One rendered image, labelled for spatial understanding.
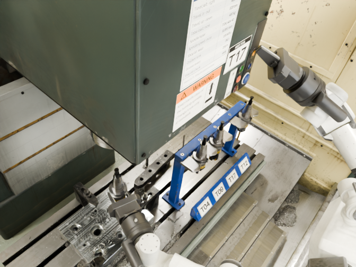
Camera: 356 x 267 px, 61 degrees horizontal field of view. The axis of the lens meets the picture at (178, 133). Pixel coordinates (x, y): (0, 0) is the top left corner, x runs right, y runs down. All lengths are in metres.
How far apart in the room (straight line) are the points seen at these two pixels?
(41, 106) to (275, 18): 1.11
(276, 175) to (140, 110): 1.36
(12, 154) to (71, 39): 0.83
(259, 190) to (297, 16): 0.91
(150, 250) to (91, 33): 0.66
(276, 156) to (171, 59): 1.39
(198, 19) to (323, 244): 0.72
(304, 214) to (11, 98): 1.53
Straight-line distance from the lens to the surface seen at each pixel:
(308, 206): 1.92
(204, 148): 1.12
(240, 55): 0.78
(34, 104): 1.25
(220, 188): 1.44
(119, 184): 1.06
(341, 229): 1.03
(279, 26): 1.60
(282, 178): 1.81
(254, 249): 1.59
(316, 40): 1.55
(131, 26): 0.45
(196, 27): 0.55
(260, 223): 1.68
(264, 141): 1.88
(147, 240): 0.99
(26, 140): 1.34
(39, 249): 1.37
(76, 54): 0.60
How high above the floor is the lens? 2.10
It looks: 45 degrees down
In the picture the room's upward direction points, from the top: 8 degrees clockwise
